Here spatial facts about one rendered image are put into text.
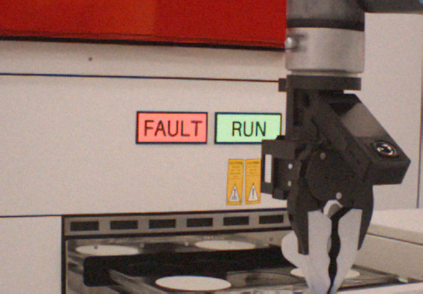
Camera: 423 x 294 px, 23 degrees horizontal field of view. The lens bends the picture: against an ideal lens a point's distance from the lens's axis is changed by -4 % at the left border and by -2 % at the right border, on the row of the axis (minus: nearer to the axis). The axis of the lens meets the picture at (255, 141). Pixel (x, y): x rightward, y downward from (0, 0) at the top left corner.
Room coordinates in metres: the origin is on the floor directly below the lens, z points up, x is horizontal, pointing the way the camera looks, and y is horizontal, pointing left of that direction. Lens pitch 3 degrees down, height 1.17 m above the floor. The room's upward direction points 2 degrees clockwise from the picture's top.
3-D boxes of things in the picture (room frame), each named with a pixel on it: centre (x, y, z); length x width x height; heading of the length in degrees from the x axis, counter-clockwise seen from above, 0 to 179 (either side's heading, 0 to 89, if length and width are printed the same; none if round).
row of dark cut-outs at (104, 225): (1.58, 0.08, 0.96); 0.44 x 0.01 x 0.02; 122
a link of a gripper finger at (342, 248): (1.01, -0.07, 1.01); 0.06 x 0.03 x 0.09; 32
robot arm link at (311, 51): (1.00, -0.06, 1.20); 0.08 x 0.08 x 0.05
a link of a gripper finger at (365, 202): (1.00, -0.09, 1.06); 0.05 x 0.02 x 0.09; 122
